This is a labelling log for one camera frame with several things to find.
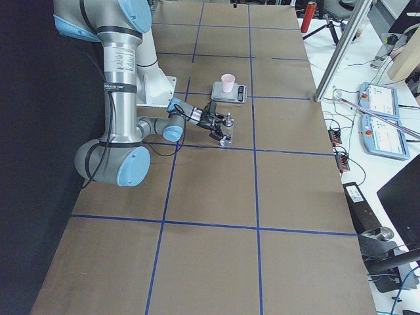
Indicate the lower blue teach pendant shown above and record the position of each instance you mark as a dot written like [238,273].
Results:
[381,139]

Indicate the black box white label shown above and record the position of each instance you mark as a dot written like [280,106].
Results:
[363,218]

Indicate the lower orange terminal block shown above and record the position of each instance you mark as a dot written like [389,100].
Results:
[342,159]

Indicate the upper orange terminal block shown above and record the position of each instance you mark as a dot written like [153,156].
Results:
[335,137]

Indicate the black clamp stand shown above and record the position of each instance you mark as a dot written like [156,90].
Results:
[388,264]

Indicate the upper blue teach pendant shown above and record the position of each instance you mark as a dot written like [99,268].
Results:
[381,99]

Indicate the red cylinder bottle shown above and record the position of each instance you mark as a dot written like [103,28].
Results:
[308,15]

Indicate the glass sauce bottle steel spout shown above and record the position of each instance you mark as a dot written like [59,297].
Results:
[228,130]

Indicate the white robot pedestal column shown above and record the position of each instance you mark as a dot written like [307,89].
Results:
[154,88]

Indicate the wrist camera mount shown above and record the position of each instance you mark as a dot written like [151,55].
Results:
[210,109]

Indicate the blue teach pendant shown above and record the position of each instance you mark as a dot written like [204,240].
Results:
[381,99]
[381,139]

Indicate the thin metal rod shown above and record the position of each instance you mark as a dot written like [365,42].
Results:
[384,119]

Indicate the grey digital kitchen scale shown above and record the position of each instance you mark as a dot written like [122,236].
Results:
[237,95]

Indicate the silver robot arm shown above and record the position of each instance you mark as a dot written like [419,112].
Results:
[119,156]

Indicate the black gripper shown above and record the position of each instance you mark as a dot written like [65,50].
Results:
[204,122]

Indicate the wooden board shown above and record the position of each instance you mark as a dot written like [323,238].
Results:
[407,60]

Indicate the aluminium frame post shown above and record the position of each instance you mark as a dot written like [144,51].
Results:
[359,13]

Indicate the orange terminal block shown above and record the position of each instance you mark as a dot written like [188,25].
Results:
[335,137]
[342,159]

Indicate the black monitor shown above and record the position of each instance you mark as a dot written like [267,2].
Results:
[400,200]

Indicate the black tripod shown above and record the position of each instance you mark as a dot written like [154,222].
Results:
[330,26]

